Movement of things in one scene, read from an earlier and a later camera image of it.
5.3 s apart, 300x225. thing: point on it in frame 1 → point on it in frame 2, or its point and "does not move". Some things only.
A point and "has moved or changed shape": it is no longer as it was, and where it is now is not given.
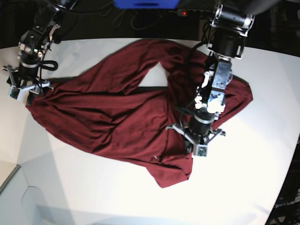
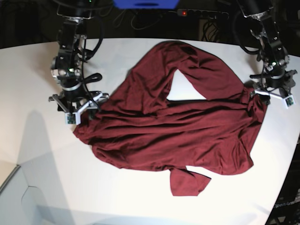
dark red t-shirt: (103, 108) has moved or changed shape
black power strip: (193, 12) does not move
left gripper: (33, 85) → (93, 103)
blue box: (145, 4) does not move
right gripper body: (198, 139) → (283, 83)
